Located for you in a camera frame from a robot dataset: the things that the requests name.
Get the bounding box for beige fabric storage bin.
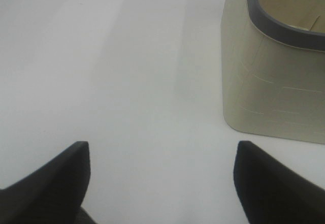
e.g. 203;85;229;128
220;0;324;143

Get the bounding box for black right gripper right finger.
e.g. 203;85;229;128
233;141;324;223

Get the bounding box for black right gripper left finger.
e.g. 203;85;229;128
1;141;95;223

